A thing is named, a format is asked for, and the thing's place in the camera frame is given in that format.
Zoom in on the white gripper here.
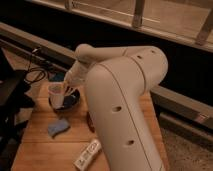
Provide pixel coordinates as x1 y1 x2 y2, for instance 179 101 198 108
64 60 90 87

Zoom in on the white ceramic cup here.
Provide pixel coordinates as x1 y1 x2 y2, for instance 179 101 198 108
48 82 66 109

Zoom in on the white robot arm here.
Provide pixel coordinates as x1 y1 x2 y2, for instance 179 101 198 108
65 44 168 171

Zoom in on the dark blue ceramic bowl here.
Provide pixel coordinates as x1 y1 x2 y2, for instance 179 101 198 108
49 90 80 110

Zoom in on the blue object behind table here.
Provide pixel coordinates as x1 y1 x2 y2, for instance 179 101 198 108
51 74 65 82

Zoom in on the blue sponge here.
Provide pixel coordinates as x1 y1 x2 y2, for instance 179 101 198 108
47 119 70 137

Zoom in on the black stand at left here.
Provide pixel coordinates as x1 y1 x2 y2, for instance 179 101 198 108
0 48 35 171

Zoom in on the black cable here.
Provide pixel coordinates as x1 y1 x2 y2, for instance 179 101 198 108
23 46 55 85

